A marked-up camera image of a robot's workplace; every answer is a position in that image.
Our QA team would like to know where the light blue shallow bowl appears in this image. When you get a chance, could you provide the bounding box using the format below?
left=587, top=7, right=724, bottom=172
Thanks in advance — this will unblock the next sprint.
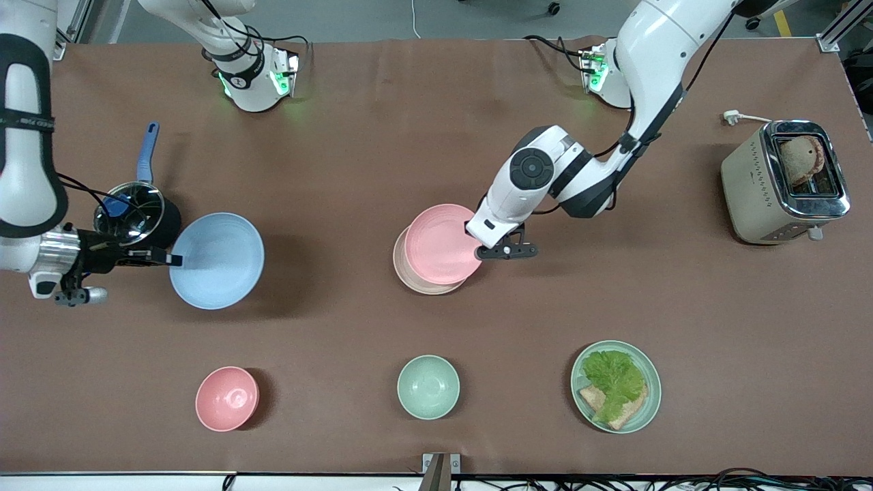
left=168, top=212, right=265, bottom=311

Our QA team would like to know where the pink shallow bowl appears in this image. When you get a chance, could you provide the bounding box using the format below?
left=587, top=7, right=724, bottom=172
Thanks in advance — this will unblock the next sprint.
left=404, top=203, right=486, bottom=286

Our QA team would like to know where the glass lid with blue knob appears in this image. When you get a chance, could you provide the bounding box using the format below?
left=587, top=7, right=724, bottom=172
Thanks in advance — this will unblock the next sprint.
left=93, top=181, right=166, bottom=246

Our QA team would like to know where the beige shallow bowl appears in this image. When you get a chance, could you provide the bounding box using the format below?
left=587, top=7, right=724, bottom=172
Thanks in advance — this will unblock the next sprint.
left=393, top=228, right=471, bottom=296

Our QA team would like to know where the pink deep bowl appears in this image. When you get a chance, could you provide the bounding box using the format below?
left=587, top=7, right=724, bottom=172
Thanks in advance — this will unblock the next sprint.
left=195, top=366, right=261, bottom=432

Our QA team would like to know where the green lettuce leaf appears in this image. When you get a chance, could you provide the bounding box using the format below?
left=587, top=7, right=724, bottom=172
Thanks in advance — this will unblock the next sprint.
left=582, top=350, right=647, bottom=423

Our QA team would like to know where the green deep bowl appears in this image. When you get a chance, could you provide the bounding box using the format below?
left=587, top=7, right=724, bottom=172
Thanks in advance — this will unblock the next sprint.
left=397, top=355, right=461, bottom=420

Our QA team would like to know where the green flat plate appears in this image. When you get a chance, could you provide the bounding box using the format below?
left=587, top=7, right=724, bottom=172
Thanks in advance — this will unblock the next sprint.
left=571, top=340, right=662, bottom=434

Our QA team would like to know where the brown bread slice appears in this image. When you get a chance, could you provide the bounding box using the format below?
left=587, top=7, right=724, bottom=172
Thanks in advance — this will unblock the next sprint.
left=578, top=384, right=649, bottom=431

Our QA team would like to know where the beige chrome toaster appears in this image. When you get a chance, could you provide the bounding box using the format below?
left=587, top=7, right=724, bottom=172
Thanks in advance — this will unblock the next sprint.
left=721, top=120, right=851, bottom=245

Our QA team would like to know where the brown toast slice in toaster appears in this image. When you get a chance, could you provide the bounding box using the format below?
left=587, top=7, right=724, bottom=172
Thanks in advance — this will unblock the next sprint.
left=780, top=135, right=826, bottom=188

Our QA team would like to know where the black saucepan with blue handle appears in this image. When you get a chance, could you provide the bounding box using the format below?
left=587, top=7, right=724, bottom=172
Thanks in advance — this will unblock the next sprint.
left=93, top=121, right=183, bottom=256

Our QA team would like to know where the aluminium frame profile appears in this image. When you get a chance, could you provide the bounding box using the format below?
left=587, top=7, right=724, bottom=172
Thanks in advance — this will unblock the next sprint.
left=816, top=0, right=873, bottom=54
left=53, top=0, right=103, bottom=61

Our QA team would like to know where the metal bracket clamp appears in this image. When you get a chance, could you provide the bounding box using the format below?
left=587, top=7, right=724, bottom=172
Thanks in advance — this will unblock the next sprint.
left=421, top=453, right=461, bottom=491

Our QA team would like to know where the white toaster plug cable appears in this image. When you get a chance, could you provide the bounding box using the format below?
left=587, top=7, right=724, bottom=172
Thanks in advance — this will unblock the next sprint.
left=723, top=110, right=773, bottom=128

